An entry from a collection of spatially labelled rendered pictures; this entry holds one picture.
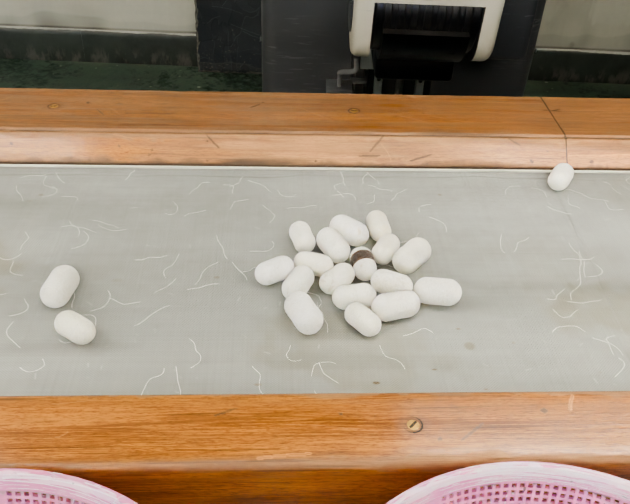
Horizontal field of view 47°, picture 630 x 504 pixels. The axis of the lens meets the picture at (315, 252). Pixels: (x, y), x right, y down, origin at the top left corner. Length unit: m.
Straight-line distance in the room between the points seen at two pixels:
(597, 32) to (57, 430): 2.58
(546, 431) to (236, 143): 0.40
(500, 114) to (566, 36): 2.05
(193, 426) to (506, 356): 0.23
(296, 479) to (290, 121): 0.40
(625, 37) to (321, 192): 2.31
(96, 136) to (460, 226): 0.35
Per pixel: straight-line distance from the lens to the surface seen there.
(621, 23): 2.87
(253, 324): 0.53
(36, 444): 0.45
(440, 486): 0.42
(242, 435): 0.43
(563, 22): 2.80
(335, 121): 0.73
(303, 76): 1.48
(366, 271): 0.56
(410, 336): 0.53
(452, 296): 0.54
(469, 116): 0.77
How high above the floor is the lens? 1.10
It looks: 38 degrees down
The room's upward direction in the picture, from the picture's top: 3 degrees clockwise
